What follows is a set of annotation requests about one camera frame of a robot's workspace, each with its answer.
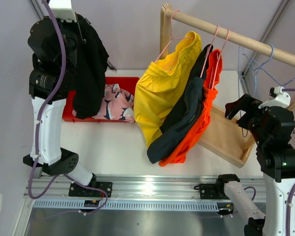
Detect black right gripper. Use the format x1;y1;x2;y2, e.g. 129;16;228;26
225;93;268;145

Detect black shorts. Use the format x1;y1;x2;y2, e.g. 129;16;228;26
73;14;116;119

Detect orange shorts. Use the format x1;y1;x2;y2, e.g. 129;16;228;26
158;49;223;167

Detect blue hanger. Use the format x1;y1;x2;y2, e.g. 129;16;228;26
237;46;273;98
241;44;295;137

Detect dark grey shorts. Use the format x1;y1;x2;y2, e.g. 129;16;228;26
147;44;209;166

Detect pink shark print shorts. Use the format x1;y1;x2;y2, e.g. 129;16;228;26
72;83;136;122

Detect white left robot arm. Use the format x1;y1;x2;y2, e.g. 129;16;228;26
23;15;110;197

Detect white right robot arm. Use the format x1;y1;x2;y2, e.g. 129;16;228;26
194;94;295;236

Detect yellow shorts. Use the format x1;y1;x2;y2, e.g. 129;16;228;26
134;31;202;147

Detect wooden clothes rack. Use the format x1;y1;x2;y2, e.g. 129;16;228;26
159;2;295;169

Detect red plastic bin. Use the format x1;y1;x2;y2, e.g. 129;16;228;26
62;77;139;123

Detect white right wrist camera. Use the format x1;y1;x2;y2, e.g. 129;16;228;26
258;86;291;109

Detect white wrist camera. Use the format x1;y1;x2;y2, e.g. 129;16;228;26
49;0;77;23
258;86;291;109

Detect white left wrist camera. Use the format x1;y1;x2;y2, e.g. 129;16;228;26
49;0;77;23

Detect aluminium mounting rail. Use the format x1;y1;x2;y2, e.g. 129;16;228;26
32;175;266;202

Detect perforated cable duct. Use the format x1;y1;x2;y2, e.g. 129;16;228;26
33;199;219;212

